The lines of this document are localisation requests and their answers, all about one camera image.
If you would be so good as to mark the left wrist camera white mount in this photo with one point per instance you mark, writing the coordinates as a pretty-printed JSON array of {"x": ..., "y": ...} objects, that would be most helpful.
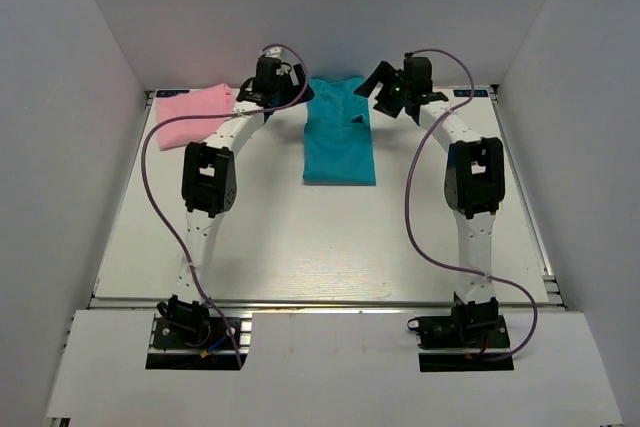
[{"x": 274, "y": 52}]

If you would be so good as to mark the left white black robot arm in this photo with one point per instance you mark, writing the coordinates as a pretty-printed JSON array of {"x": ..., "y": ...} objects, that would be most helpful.
[{"x": 209, "y": 182}]

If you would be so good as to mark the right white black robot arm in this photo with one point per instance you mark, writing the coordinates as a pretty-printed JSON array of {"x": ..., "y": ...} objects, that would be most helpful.
[{"x": 474, "y": 180}]

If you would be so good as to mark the teal t shirt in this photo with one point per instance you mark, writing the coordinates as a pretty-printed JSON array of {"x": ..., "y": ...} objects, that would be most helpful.
[{"x": 337, "y": 137}]

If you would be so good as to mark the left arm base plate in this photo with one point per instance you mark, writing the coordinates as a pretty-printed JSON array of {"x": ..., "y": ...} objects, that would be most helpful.
[{"x": 189, "y": 336}]

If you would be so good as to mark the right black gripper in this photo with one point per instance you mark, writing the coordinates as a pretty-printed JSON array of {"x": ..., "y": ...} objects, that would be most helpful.
[{"x": 386, "y": 74}]

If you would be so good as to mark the right blue table label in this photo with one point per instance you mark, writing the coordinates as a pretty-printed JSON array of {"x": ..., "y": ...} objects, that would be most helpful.
[{"x": 467, "y": 93}]

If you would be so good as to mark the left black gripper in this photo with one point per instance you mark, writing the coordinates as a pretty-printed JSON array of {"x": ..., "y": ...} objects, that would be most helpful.
[{"x": 286, "y": 76}]

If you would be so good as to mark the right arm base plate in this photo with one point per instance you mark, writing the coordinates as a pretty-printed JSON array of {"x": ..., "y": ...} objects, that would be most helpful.
[{"x": 471, "y": 338}]

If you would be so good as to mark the pink folded t shirt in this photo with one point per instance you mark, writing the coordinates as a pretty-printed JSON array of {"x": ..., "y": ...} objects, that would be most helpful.
[{"x": 216, "y": 100}]

